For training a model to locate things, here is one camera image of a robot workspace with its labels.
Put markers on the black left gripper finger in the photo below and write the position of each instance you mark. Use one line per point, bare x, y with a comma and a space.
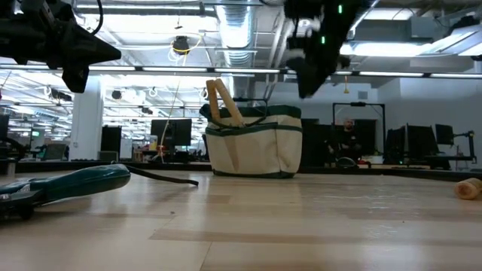
75, 79
86, 50

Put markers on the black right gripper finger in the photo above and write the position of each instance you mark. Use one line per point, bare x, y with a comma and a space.
305, 81
320, 77

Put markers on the beige green-trimmed gardening bag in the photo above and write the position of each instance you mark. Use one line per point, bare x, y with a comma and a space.
256, 150

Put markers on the yellow hanging plug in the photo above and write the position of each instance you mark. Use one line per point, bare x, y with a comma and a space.
346, 89

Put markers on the white building pillar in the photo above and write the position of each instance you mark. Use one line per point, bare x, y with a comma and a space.
86, 128

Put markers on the black partition panel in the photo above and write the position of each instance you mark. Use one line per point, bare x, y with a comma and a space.
316, 143

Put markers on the person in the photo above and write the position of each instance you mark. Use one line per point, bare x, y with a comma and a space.
348, 141

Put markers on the black cabinet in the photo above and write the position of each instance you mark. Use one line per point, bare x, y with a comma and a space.
111, 141

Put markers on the grey office chair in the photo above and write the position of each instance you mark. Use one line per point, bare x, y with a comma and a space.
54, 151

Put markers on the long LED light bar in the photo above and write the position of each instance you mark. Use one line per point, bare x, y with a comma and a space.
173, 69

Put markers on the grey rounded object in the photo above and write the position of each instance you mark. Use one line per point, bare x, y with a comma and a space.
346, 162

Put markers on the white box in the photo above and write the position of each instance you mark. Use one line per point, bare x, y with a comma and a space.
376, 159

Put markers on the large black monitor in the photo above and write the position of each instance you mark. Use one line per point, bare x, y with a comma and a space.
421, 143

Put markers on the small black monitor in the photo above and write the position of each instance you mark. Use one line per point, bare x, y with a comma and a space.
444, 134

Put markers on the black rig frame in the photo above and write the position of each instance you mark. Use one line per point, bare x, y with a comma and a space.
357, 104

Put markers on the silver ventilation duct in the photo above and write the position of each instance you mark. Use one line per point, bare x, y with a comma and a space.
235, 30

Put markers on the black table edge rail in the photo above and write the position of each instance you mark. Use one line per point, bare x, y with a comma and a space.
376, 171

